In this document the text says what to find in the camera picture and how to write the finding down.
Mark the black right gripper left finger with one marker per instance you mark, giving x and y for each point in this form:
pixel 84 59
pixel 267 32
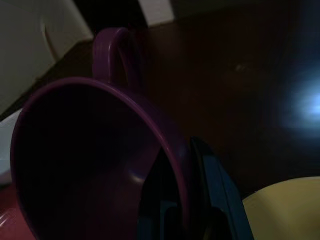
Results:
pixel 162 205

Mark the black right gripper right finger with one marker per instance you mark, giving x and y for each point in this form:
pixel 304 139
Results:
pixel 220 200

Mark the purple plastic mug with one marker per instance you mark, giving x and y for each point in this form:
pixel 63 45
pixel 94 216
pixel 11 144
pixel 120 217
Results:
pixel 87 155

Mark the yellow plastic plate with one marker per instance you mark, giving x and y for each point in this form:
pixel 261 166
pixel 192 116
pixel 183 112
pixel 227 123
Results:
pixel 285 212

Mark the pink plastic plate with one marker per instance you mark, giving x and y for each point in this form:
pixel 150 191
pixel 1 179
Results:
pixel 10 215

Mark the white cabinet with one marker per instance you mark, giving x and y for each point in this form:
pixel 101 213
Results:
pixel 30 45

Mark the white post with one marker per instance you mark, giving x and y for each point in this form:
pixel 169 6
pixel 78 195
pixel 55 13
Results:
pixel 156 11

